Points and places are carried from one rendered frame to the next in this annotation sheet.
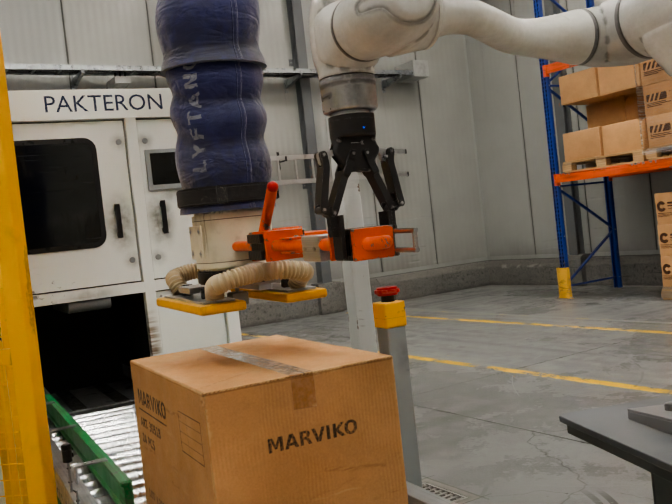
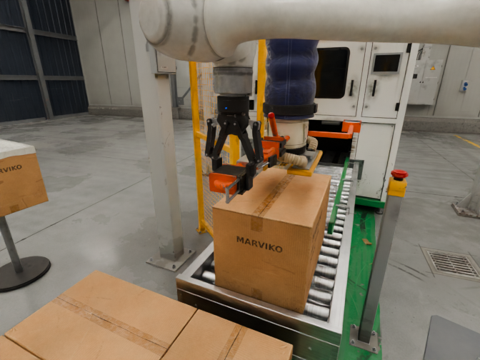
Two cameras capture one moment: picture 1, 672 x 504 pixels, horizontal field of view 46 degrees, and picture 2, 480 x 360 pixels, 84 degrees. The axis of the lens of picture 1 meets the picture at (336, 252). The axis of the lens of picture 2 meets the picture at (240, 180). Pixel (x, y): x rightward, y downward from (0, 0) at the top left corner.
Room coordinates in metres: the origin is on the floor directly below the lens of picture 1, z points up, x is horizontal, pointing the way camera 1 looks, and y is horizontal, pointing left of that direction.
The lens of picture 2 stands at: (0.87, -0.57, 1.42)
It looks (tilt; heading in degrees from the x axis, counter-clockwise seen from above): 20 degrees down; 51
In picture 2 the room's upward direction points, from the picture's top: straight up
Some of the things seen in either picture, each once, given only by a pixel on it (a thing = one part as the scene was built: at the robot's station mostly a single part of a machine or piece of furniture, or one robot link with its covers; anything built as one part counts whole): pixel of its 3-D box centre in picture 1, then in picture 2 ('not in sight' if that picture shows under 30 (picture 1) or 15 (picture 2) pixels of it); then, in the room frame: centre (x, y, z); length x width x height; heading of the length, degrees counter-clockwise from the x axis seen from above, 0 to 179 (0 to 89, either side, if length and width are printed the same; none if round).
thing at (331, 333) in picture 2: not in sight; (248, 305); (1.42, 0.06, 0.58); 0.70 x 0.03 x 0.06; 117
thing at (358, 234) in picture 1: (360, 243); (229, 178); (1.26, -0.04, 1.19); 0.08 x 0.07 x 0.05; 28
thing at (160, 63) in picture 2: not in sight; (162, 48); (1.67, 1.21, 1.62); 0.20 x 0.05 x 0.30; 27
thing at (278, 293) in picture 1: (275, 285); (306, 158); (1.84, 0.15, 1.10); 0.34 x 0.10 x 0.05; 28
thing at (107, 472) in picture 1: (66, 439); not in sight; (2.66, 0.99, 0.60); 1.60 x 0.10 x 0.09; 27
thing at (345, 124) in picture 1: (353, 143); (233, 115); (1.27, -0.05, 1.35); 0.08 x 0.07 x 0.09; 117
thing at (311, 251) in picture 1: (326, 247); (250, 165); (1.38, 0.02, 1.18); 0.07 x 0.07 x 0.04; 28
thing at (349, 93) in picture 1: (349, 97); (233, 82); (1.27, -0.05, 1.42); 0.09 x 0.09 x 0.06
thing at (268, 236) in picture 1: (276, 244); (271, 146); (1.57, 0.12, 1.20); 0.10 x 0.08 x 0.06; 118
